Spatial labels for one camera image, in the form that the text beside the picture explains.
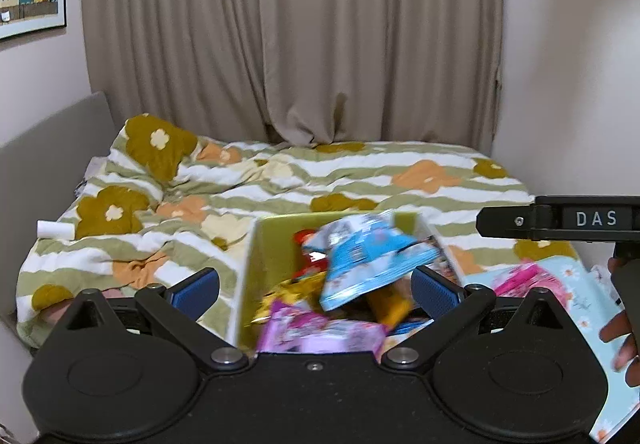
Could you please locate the purple snack packet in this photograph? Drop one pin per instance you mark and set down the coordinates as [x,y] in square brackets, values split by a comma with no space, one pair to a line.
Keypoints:
[320,336]

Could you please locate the light blue daisy cloth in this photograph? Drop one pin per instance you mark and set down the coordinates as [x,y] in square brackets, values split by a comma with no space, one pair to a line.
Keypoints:
[607,404]

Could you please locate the red snack bag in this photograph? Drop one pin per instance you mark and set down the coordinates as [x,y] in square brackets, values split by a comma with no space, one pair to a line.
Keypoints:
[311,269]

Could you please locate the gold yellow snack bag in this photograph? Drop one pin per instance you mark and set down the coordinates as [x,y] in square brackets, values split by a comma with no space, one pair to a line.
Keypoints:
[295,289]

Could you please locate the green cardboard box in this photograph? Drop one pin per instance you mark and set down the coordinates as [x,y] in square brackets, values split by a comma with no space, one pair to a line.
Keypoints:
[280,244]

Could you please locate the green striped floral blanket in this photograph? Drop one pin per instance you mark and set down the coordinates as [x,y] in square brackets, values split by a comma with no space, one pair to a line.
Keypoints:
[350,179]

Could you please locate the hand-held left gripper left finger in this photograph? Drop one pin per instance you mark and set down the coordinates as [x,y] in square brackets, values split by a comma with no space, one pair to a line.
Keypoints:
[195,291]

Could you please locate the grey bed headboard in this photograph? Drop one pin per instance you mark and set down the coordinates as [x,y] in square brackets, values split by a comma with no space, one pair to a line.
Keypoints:
[40,138]

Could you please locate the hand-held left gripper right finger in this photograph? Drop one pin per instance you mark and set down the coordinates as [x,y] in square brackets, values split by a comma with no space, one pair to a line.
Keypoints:
[435,294]

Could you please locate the cream orange snack packet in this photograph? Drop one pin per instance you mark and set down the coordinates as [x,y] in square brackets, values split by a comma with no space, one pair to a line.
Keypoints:
[390,306]

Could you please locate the white tube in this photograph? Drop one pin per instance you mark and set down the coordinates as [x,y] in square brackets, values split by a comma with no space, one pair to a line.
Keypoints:
[55,229]

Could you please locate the pink snack packet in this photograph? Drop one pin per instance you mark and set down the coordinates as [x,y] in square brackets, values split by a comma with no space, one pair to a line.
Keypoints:
[530,280]

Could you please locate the blue white snack packet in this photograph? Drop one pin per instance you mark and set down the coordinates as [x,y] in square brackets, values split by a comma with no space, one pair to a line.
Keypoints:
[360,259]

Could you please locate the beige curtain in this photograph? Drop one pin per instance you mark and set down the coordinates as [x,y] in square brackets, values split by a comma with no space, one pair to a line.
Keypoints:
[300,23]

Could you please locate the person's right hand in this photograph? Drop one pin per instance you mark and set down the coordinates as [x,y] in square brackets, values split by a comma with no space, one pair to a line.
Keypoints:
[622,329]

